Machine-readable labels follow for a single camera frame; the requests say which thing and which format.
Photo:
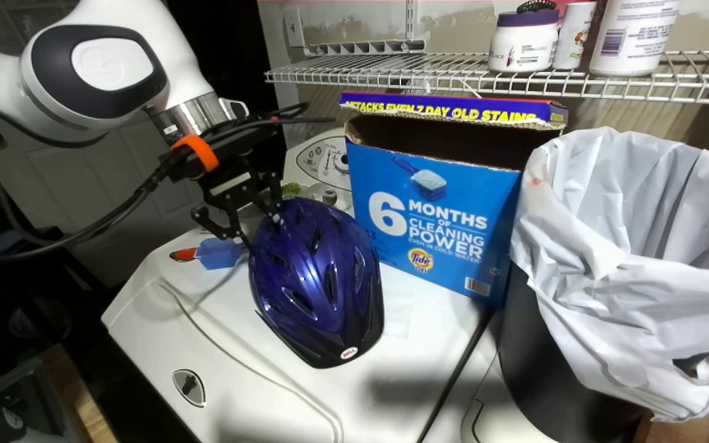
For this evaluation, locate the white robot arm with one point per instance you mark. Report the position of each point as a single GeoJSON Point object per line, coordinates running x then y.
{"type": "Point", "coordinates": [85, 64]}

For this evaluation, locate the white bottle pink cap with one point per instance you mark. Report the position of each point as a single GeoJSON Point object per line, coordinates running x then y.
{"type": "Point", "coordinates": [574, 38]}

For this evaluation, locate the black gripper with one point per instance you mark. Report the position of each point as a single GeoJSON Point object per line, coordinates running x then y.
{"type": "Point", "coordinates": [244, 180]}

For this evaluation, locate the small orange object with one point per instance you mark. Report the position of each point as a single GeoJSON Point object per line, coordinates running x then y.
{"type": "Point", "coordinates": [184, 254]}

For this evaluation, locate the wooden board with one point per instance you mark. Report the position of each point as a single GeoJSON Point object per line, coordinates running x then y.
{"type": "Point", "coordinates": [85, 402]}

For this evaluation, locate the blue detergent box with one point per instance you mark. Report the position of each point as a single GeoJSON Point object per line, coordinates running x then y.
{"type": "Point", "coordinates": [433, 223]}

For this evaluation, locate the white jar purple lid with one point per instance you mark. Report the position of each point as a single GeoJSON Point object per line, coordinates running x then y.
{"type": "Point", "coordinates": [522, 45]}

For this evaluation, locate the blue plastic scoop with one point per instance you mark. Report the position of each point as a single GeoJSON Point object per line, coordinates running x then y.
{"type": "Point", "coordinates": [223, 254]}

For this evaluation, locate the trash can with white bag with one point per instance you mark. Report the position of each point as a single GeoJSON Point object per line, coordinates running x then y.
{"type": "Point", "coordinates": [641, 262]}

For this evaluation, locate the white wall switch plate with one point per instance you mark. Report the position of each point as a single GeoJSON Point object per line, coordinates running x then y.
{"type": "Point", "coordinates": [293, 25]}

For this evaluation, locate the black trash can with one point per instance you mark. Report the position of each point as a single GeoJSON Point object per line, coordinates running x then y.
{"type": "Point", "coordinates": [536, 370]}

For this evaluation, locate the large white jug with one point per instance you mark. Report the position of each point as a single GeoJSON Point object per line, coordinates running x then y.
{"type": "Point", "coordinates": [631, 38]}

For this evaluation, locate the blue bicycle helmet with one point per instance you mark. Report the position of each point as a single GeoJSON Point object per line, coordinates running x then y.
{"type": "Point", "coordinates": [319, 283]}

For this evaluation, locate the white panel door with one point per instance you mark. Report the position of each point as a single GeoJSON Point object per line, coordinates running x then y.
{"type": "Point", "coordinates": [85, 187]}

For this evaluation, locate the white washing machine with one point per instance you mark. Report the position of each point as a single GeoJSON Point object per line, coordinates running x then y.
{"type": "Point", "coordinates": [232, 370]}

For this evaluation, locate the black cluttered cart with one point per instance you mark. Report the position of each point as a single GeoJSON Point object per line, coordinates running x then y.
{"type": "Point", "coordinates": [12, 329]}

